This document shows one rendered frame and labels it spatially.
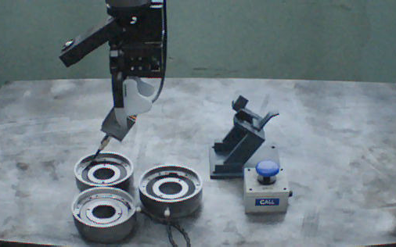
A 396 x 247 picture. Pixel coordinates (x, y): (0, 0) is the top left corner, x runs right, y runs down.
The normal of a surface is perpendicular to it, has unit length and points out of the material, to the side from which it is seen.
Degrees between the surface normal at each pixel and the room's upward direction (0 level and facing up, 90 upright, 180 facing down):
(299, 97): 0
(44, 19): 90
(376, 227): 0
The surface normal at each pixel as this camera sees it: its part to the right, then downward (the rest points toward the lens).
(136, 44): 0.00, -0.87
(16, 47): -0.01, 0.50
